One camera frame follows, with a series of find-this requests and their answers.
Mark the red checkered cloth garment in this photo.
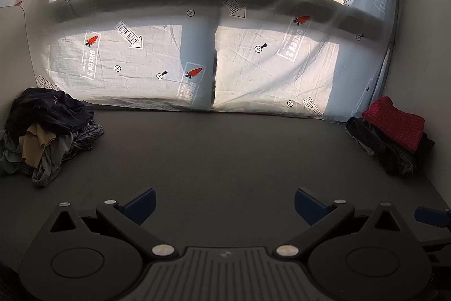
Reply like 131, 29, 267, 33
362, 96, 425, 152

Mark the folded dark clothes stack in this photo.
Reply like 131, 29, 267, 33
345, 117, 435, 180

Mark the black white patterned garment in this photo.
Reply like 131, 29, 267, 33
63, 120, 104, 162

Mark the grey garment in pile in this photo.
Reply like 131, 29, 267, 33
1, 130, 73, 188

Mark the tan garment in pile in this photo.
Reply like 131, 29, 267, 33
19, 124, 57, 168

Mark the navy blue garment on pile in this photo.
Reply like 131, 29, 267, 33
5, 88, 93, 137

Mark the white panel board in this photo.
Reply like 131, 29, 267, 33
0, 6, 37, 129

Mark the white carrot print curtain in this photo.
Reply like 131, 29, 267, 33
1, 0, 397, 122

